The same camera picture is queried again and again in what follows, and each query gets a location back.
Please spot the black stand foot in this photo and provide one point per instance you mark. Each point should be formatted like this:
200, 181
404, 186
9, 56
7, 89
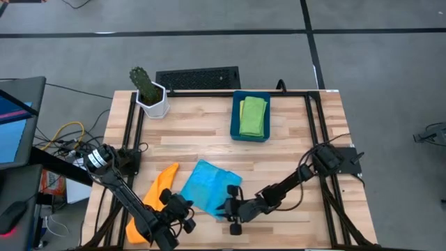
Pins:
432, 134

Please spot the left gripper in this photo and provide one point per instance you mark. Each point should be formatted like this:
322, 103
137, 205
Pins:
177, 213

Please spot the green towel with white tag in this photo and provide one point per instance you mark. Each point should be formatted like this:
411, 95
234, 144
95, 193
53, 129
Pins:
252, 116

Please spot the green cactus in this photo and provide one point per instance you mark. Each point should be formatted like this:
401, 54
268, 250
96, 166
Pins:
141, 82

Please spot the blue-green storage bin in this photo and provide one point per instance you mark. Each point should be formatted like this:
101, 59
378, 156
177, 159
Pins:
233, 132

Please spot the light blue microfiber towel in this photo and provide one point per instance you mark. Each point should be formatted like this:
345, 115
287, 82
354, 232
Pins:
205, 184

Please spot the black metal table frame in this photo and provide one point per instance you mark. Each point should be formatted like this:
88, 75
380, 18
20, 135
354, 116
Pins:
313, 96

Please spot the orange package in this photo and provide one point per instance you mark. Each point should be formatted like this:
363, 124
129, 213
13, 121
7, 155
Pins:
52, 183

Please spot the black keyboard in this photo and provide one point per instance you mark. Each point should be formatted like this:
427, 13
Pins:
198, 78

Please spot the orange microfiber towel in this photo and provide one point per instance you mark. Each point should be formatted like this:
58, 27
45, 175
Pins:
163, 181

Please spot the white hexagonal plant pot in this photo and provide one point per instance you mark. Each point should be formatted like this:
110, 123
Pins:
157, 109

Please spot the black computer mouse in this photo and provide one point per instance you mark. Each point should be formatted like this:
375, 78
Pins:
12, 216

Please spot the black side desk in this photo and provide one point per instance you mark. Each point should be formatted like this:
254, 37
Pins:
21, 188

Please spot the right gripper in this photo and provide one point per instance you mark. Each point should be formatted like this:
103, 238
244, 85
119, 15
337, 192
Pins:
245, 210

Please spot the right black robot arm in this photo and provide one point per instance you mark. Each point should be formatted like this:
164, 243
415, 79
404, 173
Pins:
289, 183

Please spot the yellow microfiber towel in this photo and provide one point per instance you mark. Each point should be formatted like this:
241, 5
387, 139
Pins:
241, 108

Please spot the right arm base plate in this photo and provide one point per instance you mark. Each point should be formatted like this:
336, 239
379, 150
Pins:
352, 164

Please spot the black clamp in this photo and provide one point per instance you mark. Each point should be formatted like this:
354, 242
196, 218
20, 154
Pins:
281, 85

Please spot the white box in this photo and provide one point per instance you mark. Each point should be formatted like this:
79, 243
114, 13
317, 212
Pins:
76, 191

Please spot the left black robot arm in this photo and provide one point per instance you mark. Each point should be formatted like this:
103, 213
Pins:
122, 191

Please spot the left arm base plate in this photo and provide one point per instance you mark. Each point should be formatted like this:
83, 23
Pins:
134, 164

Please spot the white power strip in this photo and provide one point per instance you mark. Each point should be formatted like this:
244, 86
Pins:
78, 161

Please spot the black monitor with blue screen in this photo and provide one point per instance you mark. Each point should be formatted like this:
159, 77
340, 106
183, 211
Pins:
17, 139

